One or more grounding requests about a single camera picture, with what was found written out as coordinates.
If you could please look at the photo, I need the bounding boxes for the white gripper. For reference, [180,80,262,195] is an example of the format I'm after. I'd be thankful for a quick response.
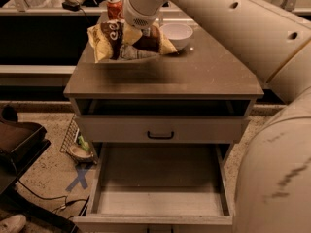
[122,0,166,45]

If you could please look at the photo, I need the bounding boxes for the brown yellow chip bag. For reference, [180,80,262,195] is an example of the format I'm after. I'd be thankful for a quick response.
[87,19,177,63]

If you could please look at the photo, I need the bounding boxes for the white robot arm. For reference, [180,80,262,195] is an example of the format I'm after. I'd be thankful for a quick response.
[124,0,311,233]

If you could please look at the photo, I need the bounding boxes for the white bowl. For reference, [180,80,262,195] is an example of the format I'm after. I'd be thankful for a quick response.
[160,23,193,50]

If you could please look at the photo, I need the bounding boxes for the small bowl on floor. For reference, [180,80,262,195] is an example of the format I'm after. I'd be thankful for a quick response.
[69,145,93,163]

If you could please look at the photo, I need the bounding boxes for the orange soda can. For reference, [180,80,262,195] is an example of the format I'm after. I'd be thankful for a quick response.
[106,0,123,19]

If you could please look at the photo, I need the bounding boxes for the black power adapter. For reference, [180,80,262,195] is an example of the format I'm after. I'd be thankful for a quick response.
[62,1,80,12]

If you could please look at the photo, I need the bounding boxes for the grey drawer cabinet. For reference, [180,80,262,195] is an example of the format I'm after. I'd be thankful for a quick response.
[63,11,264,233]

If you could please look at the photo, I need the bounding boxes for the closed middle drawer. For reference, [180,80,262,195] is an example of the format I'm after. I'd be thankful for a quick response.
[76,116,249,144]

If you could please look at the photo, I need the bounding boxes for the green toy on floor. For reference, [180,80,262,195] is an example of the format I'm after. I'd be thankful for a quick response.
[78,135,90,152]

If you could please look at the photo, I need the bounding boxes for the blue tape cross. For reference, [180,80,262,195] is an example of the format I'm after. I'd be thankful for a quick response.
[66,163,93,192]

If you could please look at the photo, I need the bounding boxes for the open bottom drawer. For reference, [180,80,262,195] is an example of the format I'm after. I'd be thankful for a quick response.
[74,144,232,233]

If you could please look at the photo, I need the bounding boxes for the white shoe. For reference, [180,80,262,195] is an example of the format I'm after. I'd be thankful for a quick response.
[0,215,26,233]

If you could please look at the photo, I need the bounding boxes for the black drawer handle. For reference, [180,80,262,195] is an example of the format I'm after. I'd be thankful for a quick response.
[147,131,175,140]

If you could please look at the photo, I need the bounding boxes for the wire rack on floor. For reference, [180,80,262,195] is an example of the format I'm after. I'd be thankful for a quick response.
[60,116,79,153]

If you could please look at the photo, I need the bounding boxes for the black floor cable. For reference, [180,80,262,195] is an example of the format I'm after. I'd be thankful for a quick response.
[13,165,90,220]

